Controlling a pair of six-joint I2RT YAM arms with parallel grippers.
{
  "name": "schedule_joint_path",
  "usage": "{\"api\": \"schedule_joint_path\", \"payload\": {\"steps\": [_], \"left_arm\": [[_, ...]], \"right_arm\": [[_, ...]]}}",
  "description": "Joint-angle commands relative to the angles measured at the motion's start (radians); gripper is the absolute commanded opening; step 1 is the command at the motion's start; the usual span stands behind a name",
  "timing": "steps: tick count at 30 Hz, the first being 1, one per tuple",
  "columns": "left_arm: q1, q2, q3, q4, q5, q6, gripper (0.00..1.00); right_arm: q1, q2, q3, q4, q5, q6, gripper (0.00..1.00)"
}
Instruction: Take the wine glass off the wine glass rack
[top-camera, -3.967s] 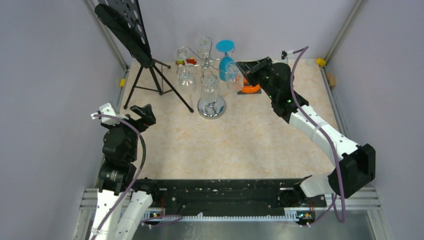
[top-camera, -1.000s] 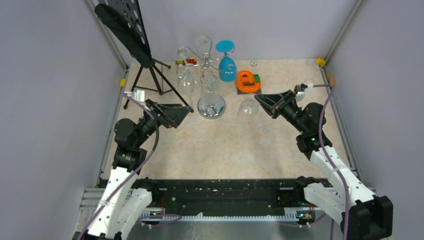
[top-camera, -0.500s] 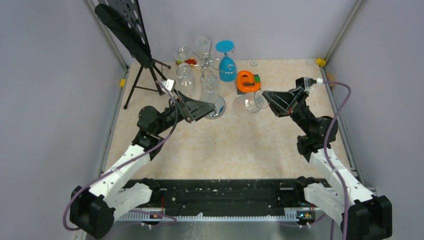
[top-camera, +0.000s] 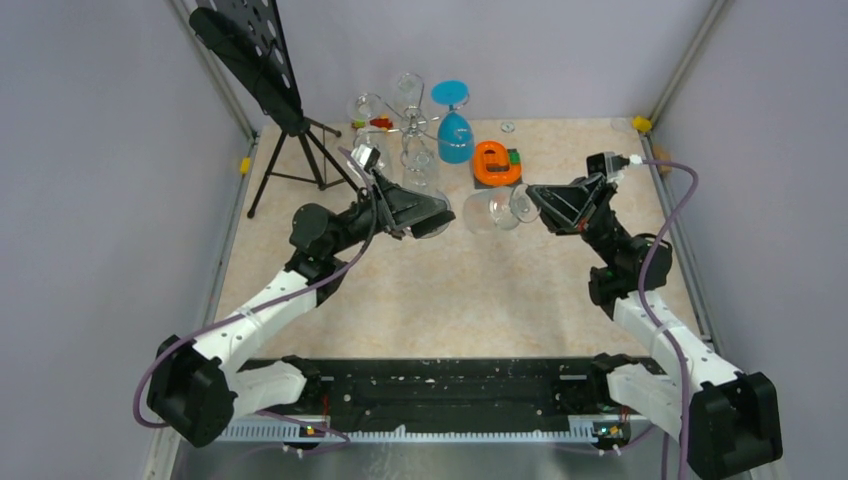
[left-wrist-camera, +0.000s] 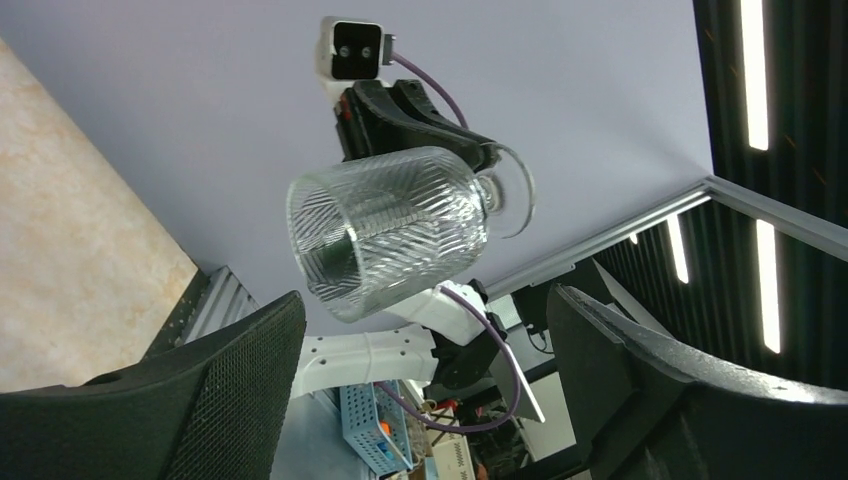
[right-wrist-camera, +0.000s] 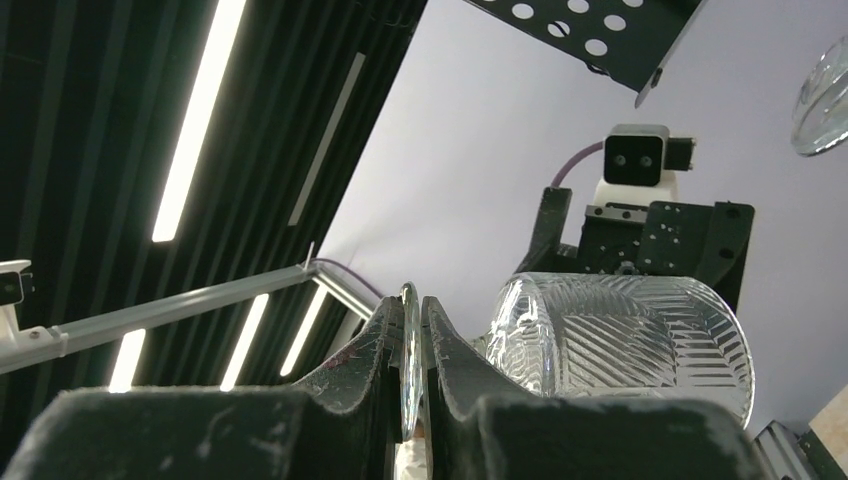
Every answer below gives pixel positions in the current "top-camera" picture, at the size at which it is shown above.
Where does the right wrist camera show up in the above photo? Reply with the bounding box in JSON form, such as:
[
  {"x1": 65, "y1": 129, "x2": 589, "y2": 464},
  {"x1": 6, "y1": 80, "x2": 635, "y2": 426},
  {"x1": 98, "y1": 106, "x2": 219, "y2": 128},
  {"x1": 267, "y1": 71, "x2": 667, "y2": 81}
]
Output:
[{"x1": 586, "y1": 152, "x2": 645, "y2": 183}]

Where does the orange toy block piece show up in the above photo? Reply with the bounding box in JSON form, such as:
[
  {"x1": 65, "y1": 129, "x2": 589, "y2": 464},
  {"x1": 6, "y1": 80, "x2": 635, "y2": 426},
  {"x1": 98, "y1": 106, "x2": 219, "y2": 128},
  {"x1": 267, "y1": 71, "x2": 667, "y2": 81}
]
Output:
[{"x1": 472, "y1": 141, "x2": 523, "y2": 179}]

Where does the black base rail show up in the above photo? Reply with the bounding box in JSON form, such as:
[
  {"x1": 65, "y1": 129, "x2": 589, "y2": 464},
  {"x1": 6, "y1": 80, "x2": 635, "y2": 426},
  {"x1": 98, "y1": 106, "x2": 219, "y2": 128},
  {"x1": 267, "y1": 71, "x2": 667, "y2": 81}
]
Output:
[{"x1": 238, "y1": 356, "x2": 664, "y2": 439}]

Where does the blue wine glass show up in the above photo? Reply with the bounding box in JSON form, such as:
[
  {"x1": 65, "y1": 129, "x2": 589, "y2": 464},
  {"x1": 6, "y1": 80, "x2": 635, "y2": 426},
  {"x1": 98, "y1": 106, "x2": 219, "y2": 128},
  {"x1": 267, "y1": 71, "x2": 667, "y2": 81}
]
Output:
[{"x1": 431, "y1": 80, "x2": 475, "y2": 164}]

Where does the chrome wine glass rack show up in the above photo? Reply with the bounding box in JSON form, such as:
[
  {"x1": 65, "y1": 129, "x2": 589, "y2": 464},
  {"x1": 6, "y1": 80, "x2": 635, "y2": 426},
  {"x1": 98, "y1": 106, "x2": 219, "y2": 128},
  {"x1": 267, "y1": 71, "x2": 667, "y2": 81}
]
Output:
[{"x1": 349, "y1": 72, "x2": 474, "y2": 202}]

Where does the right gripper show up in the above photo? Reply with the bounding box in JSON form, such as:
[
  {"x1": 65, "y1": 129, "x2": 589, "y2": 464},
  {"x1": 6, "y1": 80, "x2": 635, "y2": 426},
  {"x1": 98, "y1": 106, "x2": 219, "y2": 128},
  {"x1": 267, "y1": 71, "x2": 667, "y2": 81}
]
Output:
[{"x1": 524, "y1": 173, "x2": 629, "y2": 270}]

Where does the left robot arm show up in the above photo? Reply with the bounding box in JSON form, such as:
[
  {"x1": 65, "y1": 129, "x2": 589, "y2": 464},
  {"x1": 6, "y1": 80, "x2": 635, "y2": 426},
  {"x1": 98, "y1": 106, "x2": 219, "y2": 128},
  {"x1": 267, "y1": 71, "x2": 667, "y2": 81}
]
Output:
[{"x1": 133, "y1": 171, "x2": 456, "y2": 447}]

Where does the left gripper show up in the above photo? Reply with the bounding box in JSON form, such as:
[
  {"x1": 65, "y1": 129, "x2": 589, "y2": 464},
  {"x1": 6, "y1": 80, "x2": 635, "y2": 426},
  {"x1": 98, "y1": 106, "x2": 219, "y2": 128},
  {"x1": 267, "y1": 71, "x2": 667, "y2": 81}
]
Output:
[{"x1": 327, "y1": 166, "x2": 456, "y2": 255}]

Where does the black music stand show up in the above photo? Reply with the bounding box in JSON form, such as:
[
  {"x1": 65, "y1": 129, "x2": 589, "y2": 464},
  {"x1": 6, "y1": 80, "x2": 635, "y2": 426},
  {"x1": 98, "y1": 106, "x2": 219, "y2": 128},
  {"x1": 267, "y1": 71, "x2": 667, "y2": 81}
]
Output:
[{"x1": 189, "y1": 1, "x2": 357, "y2": 219}]

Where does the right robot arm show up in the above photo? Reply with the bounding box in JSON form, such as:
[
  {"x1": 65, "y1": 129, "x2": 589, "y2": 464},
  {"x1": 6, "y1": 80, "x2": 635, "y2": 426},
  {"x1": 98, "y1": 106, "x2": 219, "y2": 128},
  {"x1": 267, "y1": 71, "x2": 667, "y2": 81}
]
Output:
[{"x1": 526, "y1": 174, "x2": 784, "y2": 479}]

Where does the clear ribbed wine glass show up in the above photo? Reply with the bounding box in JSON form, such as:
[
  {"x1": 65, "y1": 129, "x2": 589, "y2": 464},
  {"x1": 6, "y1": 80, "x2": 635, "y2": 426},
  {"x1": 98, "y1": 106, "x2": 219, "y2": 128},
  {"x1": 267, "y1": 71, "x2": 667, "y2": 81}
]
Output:
[
  {"x1": 400, "y1": 133, "x2": 442, "y2": 198},
  {"x1": 348, "y1": 93, "x2": 393, "y2": 179},
  {"x1": 463, "y1": 184, "x2": 540, "y2": 234}
]

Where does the yellow corner clip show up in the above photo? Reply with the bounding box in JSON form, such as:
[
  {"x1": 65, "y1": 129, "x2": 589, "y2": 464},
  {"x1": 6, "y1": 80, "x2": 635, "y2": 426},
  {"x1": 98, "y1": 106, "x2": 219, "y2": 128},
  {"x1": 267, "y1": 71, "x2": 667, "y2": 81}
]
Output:
[{"x1": 631, "y1": 116, "x2": 653, "y2": 134}]

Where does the red yellow toy car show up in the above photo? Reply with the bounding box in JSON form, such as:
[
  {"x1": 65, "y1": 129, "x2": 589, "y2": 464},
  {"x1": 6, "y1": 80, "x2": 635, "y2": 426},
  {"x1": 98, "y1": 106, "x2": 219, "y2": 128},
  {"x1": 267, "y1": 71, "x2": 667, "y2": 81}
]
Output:
[{"x1": 351, "y1": 115, "x2": 394, "y2": 131}]

